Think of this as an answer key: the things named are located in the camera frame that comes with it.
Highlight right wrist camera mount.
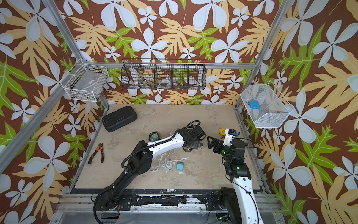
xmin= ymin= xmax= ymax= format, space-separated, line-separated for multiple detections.
xmin=223 ymin=128 xmax=237 ymax=146

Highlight teal charger plug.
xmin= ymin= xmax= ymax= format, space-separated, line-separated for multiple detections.
xmin=176 ymin=162 xmax=184 ymax=171

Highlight yellow tape measure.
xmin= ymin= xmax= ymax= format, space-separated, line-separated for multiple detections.
xmin=219 ymin=128 xmax=226 ymax=138

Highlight black ribbed hard case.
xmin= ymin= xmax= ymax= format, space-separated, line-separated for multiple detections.
xmin=102 ymin=106 xmax=138 ymax=132

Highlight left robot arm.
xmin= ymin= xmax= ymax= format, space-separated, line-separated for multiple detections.
xmin=93 ymin=120 xmax=206 ymax=212

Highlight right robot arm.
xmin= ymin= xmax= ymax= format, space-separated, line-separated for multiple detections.
xmin=207 ymin=136 xmax=263 ymax=224

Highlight white wire basket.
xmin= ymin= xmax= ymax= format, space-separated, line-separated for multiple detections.
xmin=240 ymin=82 xmax=294 ymax=129
xmin=62 ymin=60 xmax=109 ymax=102

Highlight white wire basket left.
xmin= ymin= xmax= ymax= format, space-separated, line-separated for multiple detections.
xmin=62 ymin=60 xmax=109 ymax=102

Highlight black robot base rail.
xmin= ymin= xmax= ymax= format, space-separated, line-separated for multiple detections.
xmin=93 ymin=189 xmax=252 ymax=212

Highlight white wire basket right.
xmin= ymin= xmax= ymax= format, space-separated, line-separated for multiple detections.
xmin=240 ymin=82 xmax=294 ymax=129

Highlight black wire basket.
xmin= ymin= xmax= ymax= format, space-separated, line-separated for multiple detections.
xmin=119 ymin=58 xmax=207 ymax=90

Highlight mint green charger plug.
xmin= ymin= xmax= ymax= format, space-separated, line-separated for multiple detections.
xmin=150 ymin=133 xmax=159 ymax=142

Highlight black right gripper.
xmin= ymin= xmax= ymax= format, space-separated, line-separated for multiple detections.
xmin=208 ymin=135 xmax=235 ymax=164

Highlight blue object in basket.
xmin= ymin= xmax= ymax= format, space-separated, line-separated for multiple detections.
xmin=249 ymin=100 xmax=260 ymax=110

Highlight orange handled pliers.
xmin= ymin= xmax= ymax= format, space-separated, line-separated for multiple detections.
xmin=88 ymin=143 xmax=104 ymax=164

